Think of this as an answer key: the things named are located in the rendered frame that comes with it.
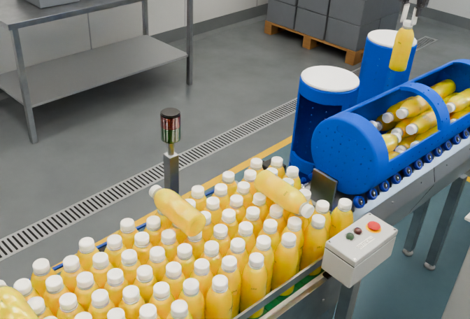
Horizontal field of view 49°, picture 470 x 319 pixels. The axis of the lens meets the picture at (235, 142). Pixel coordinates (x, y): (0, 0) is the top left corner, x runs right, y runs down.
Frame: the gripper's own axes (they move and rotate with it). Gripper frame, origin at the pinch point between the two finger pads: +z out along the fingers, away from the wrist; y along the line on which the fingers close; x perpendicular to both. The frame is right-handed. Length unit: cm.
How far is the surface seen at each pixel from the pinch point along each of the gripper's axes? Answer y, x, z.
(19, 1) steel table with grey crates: 267, 48, 57
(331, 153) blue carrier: -11, 52, 37
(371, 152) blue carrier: -26, 52, 29
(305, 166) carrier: 33, 6, 86
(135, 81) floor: 273, -45, 146
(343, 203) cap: -32, 72, 36
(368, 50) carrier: 55, -67, 48
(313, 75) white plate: 43, -3, 42
